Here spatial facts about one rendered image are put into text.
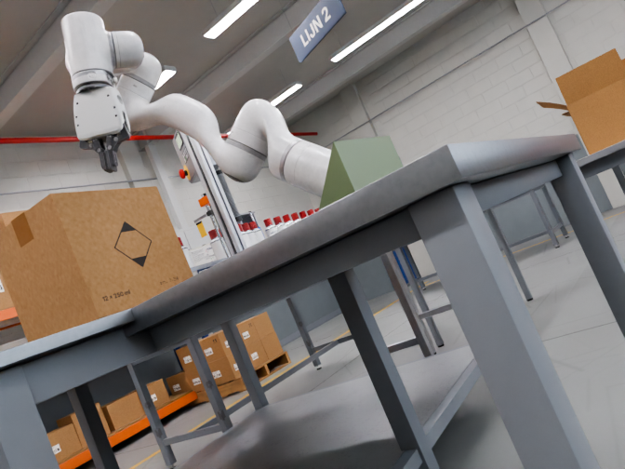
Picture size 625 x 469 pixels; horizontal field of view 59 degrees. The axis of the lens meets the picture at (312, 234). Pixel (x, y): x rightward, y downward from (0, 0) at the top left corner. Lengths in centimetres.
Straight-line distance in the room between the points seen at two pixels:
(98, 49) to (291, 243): 72
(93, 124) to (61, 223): 21
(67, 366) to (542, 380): 66
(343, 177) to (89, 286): 56
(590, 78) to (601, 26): 643
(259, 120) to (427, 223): 93
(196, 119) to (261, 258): 89
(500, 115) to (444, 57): 134
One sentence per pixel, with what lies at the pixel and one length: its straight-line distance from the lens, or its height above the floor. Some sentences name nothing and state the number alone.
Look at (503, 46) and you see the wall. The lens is 941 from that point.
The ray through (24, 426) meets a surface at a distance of 87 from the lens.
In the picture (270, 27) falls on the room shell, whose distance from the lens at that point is 689.
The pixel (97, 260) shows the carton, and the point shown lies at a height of 97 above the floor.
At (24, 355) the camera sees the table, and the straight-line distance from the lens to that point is 85.
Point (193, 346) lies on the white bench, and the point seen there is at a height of 68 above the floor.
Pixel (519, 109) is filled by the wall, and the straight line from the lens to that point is 927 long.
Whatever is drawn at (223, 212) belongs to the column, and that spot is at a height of 110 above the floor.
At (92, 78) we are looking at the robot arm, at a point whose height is 131.
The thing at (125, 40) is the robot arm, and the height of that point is 137.
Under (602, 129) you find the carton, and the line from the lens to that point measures 277.
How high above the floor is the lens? 75
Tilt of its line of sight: 4 degrees up
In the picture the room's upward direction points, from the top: 23 degrees counter-clockwise
